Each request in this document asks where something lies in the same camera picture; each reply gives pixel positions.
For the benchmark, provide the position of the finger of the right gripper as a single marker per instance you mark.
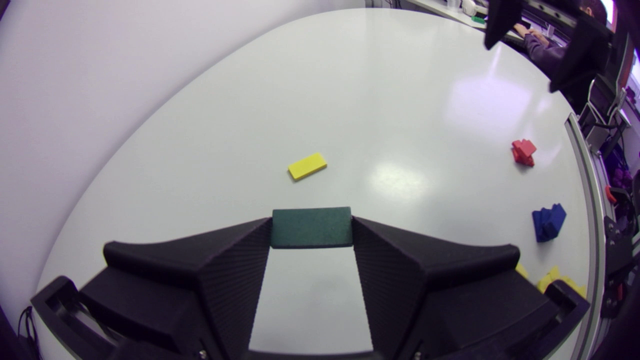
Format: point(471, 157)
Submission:
point(582, 52)
point(501, 20)

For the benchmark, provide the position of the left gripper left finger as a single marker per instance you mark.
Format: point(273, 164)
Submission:
point(200, 280)

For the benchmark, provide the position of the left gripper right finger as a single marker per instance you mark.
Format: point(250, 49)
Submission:
point(430, 285)

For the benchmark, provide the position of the green wooden block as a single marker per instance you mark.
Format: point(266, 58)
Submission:
point(311, 228)

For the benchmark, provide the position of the person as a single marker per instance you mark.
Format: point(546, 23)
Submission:
point(544, 50)

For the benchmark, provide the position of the pile of red wooden blocks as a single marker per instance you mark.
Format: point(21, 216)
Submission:
point(523, 152)

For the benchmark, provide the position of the pile of yellow wooden blocks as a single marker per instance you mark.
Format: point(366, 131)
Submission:
point(556, 281)

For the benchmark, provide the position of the pile of blue wooden blocks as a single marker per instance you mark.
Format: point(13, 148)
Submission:
point(548, 223)

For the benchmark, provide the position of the yellow wooden block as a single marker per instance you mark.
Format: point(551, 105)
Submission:
point(307, 166)

